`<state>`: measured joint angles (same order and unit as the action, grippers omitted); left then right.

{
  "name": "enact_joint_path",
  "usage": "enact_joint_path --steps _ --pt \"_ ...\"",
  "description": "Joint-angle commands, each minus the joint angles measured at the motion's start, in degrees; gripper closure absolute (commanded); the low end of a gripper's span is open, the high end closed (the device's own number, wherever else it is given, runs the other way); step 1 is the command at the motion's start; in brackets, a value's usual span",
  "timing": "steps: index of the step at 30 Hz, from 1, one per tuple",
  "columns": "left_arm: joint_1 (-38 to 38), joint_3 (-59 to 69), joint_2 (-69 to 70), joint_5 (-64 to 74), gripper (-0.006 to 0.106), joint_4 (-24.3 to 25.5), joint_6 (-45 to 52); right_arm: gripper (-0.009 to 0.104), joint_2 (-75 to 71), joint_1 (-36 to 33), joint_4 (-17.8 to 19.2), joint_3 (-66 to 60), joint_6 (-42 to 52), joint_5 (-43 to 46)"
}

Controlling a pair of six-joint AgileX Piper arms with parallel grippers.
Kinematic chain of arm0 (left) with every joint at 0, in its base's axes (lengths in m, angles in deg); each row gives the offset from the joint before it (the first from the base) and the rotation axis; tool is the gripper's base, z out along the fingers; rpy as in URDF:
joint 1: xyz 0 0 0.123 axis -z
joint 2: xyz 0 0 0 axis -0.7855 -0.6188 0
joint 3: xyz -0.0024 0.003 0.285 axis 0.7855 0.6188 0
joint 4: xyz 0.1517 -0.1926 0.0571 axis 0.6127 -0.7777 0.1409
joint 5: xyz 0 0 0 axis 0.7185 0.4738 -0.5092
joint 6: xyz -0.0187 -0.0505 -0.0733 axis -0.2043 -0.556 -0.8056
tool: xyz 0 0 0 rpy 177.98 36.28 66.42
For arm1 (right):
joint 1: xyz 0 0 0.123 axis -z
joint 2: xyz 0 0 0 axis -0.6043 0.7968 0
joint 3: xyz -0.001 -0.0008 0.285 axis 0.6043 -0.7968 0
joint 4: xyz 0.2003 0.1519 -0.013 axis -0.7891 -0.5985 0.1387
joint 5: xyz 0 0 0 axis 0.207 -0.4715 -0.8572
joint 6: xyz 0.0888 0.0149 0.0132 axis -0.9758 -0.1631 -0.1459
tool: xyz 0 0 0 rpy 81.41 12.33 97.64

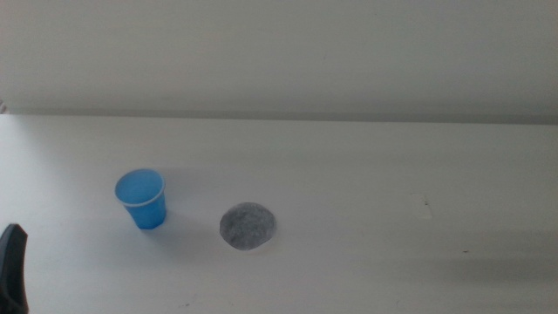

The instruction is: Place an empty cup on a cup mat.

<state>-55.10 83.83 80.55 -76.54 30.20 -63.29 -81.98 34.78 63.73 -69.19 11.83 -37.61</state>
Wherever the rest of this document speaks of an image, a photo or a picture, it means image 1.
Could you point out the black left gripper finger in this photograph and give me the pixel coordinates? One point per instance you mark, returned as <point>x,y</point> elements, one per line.
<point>12,270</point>

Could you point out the blue plastic cup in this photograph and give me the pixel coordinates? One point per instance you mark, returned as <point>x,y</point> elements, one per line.
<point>144,205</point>

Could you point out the round grey cup mat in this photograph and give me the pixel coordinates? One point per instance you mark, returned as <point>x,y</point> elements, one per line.
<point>247,227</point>

